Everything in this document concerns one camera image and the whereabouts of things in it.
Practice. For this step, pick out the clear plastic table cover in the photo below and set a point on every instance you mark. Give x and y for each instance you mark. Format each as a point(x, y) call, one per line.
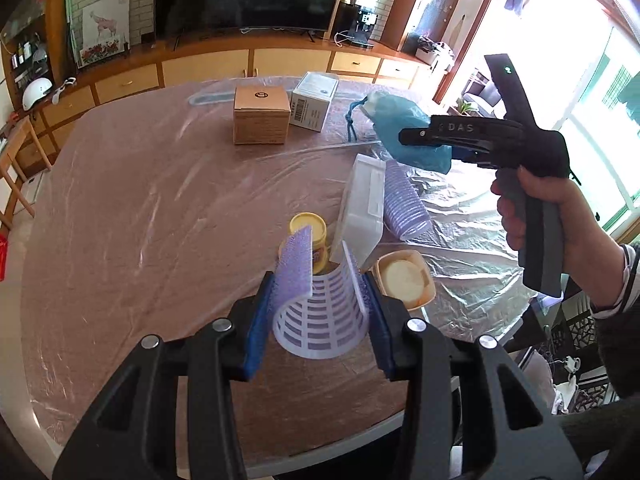
point(165, 220)

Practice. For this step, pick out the yellow plastic container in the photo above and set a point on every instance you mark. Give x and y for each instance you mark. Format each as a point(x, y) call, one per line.
point(320, 237)

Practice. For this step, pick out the white helmet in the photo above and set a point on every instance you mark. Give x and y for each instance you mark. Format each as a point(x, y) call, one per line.
point(36, 92)

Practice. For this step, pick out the red object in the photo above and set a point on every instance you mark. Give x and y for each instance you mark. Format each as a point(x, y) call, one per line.
point(3, 257)

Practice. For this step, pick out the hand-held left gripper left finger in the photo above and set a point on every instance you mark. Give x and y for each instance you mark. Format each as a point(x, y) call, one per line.
point(260, 325)

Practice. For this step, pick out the white translucent plastic box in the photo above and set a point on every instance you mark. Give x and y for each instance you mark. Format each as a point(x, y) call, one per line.
point(360, 210)

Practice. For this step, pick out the white cardboard box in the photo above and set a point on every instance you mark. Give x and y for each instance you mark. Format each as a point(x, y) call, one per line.
point(312, 105)

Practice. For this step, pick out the framed animal painting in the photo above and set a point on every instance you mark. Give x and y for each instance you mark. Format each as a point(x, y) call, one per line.
point(105, 30)

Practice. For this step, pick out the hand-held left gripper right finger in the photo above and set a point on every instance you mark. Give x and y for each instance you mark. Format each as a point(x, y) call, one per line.
point(377, 330)

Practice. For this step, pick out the carved dark wood furniture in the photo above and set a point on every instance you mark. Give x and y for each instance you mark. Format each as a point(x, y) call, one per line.
point(580, 330)

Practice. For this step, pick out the beige round bowl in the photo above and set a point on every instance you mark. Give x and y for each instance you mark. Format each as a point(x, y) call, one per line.
point(402, 280)

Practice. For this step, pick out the grey sofa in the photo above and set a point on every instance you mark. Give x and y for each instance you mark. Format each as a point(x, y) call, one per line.
point(482, 92)

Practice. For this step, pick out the black coffee machine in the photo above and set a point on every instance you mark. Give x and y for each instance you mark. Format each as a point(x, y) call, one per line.
point(357, 20)

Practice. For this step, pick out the person's right forearm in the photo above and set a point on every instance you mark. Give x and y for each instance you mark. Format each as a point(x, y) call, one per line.
point(620, 360)

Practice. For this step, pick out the wooden stool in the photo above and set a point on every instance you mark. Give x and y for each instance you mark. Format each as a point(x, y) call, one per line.
point(17, 155)

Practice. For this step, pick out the purple hair roller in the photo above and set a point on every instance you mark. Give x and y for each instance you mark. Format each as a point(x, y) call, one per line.
point(320, 320)
point(405, 200)

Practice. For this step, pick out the person's right hand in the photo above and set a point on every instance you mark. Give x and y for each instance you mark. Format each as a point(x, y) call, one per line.
point(580, 230)

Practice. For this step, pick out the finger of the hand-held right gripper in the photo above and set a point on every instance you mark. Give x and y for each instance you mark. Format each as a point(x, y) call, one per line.
point(475, 156)
point(465, 135)

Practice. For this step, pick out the long wooden sideboard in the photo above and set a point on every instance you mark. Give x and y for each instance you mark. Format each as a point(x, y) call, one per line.
point(200, 67)

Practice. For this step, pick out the brown cardboard box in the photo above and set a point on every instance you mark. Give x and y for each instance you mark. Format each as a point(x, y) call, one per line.
point(262, 115)

